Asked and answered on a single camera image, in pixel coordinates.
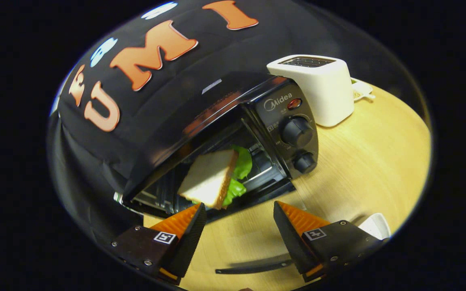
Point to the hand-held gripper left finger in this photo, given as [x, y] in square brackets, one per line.
[190, 238]

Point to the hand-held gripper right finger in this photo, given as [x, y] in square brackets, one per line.
[289, 238]

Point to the lettuce sandwich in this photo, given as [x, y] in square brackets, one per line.
[208, 178]

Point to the black toaster oven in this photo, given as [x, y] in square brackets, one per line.
[281, 110]

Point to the white pop-up toaster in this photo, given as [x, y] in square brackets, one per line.
[322, 93]

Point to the white plate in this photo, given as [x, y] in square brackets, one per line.
[376, 226]

